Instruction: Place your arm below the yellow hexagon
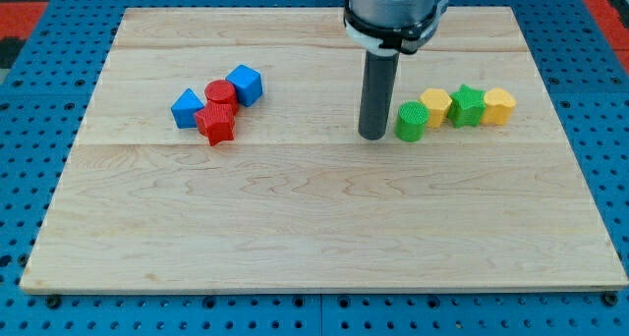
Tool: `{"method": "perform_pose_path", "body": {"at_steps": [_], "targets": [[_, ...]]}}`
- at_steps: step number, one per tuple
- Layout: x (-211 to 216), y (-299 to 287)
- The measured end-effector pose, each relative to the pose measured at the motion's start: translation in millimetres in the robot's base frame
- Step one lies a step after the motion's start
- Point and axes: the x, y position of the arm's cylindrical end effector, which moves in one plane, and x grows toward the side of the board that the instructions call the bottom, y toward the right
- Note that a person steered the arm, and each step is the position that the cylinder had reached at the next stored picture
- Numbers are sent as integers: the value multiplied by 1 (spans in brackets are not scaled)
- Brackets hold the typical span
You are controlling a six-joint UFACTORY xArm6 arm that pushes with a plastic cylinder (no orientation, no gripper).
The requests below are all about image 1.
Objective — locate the green star block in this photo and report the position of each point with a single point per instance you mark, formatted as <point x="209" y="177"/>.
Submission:
<point x="467" y="107"/>

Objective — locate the red cylinder block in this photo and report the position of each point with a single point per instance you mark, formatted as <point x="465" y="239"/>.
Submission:
<point x="222" y="92"/>

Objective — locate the red star block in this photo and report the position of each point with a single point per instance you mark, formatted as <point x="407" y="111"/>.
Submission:
<point x="216" y="122"/>

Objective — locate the blue cube block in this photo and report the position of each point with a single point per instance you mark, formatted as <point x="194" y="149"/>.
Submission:
<point x="248" y="84"/>

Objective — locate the light wooden board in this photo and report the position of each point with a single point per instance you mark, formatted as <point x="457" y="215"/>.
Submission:
<point x="298" y="202"/>

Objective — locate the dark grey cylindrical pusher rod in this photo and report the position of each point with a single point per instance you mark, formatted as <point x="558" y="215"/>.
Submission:
<point x="377" y="89"/>

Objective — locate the green cylinder block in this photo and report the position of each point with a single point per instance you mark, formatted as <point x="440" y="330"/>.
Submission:
<point x="411" y="122"/>

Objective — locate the yellow hexagon block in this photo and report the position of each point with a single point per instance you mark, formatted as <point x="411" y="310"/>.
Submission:
<point x="438" y="102"/>

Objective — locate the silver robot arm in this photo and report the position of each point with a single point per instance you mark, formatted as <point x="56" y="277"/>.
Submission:
<point x="387" y="27"/>

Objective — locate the yellow heart block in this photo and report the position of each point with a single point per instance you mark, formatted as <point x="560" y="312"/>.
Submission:
<point x="500" y="104"/>

